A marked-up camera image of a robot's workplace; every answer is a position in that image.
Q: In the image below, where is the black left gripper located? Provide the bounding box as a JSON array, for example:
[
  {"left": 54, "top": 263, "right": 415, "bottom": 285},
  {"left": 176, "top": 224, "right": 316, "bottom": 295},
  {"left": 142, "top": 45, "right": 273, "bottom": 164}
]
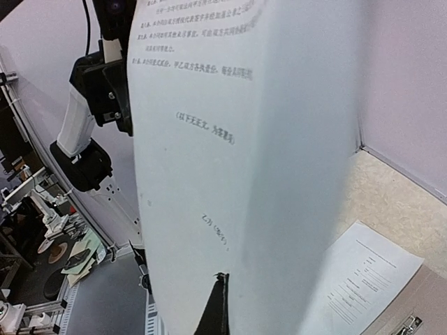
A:
[{"left": 69, "top": 52, "right": 133, "bottom": 136}]

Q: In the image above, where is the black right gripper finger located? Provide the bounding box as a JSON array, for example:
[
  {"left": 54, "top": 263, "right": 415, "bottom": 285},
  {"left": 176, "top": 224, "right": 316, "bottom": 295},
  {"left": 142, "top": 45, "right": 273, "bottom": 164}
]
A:
[{"left": 194, "top": 272, "right": 230, "bottom": 335}]

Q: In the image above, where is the white printed contract sheet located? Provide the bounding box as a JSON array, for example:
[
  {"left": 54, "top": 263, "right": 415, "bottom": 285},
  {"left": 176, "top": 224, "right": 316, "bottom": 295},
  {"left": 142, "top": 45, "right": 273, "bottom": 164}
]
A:
[{"left": 127, "top": 1, "right": 366, "bottom": 334}]

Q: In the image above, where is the white form sheet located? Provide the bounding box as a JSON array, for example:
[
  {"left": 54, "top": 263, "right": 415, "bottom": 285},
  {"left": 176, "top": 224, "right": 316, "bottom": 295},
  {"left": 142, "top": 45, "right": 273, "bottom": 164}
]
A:
[{"left": 299, "top": 221, "right": 424, "bottom": 335}]

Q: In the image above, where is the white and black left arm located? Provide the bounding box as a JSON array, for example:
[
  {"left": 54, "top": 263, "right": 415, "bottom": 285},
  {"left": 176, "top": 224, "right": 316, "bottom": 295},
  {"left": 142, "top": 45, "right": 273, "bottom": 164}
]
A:
[{"left": 50, "top": 1, "right": 152, "bottom": 296}]

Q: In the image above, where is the metal folder clip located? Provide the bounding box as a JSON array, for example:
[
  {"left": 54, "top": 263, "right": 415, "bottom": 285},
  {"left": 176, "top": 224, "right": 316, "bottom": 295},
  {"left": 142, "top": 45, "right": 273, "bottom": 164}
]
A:
[{"left": 390, "top": 315, "right": 423, "bottom": 335}]

